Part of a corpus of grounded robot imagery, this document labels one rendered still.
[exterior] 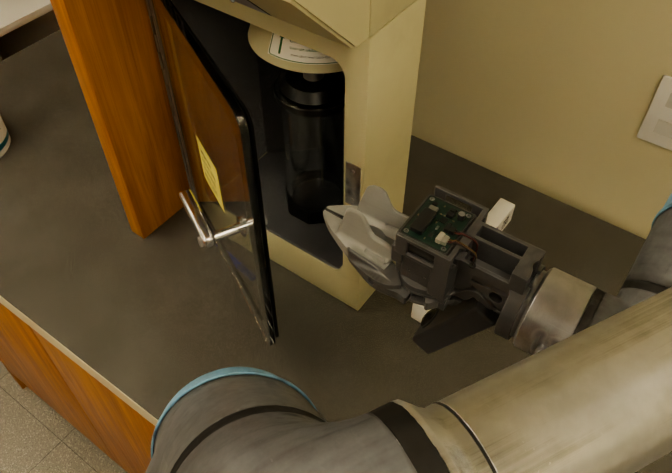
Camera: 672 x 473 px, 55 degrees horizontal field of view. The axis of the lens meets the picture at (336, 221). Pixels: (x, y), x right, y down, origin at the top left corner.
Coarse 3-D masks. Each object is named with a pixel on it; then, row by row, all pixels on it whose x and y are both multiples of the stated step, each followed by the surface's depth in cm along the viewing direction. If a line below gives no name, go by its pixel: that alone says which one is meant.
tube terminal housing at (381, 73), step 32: (224, 0) 73; (384, 0) 62; (416, 0) 68; (288, 32) 70; (384, 32) 65; (416, 32) 71; (352, 64) 67; (384, 64) 68; (416, 64) 75; (352, 96) 70; (384, 96) 72; (352, 128) 73; (384, 128) 76; (352, 160) 76; (384, 160) 80; (288, 256) 101; (320, 288) 101; (352, 288) 95
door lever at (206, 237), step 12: (180, 192) 78; (192, 192) 78; (192, 204) 76; (192, 216) 75; (204, 216) 75; (204, 228) 74; (228, 228) 74; (240, 228) 74; (204, 240) 73; (216, 240) 73
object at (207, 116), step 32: (160, 0) 72; (160, 32) 80; (192, 64) 68; (192, 96) 75; (224, 96) 60; (192, 128) 83; (224, 128) 65; (192, 160) 93; (224, 160) 71; (224, 192) 78; (256, 192) 66; (224, 224) 86; (256, 224) 69; (224, 256) 97; (256, 256) 74; (256, 288) 81; (256, 320) 90
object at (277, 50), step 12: (252, 24) 79; (252, 36) 78; (264, 36) 76; (276, 36) 75; (252, 48) 78; (264, 48) 76; (276, 48) 75; (288, 48) 74; (300, 48) 74; (276, 60) 76; (288, 60) 75; (300, 60) 75; (312, 60) 74; (324, 60) 74; (300, 72) 75; (312, 72) 75; (324, 72) 75
